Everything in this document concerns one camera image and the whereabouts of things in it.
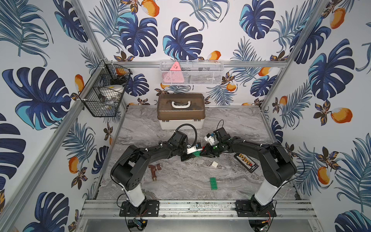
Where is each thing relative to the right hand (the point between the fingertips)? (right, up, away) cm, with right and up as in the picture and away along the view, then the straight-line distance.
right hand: (201, 154), depth 90 cm
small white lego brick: (+8, -6, -1) cm, 10 cm away
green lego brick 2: (+6, -15, -8) cm, 18 cm away
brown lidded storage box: (-16, +28, +3) cm, 33 cm away
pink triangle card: (-16, +49, 0) cm, 52 cm away
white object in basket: (-50, +36, -10) cm, 63 cm away
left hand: (-5, +2, 0) cm, 6 cm away
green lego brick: (-2, +1, 0) cm, 2 cm away
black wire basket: (-61, +51, +3) cm, 80 cm away
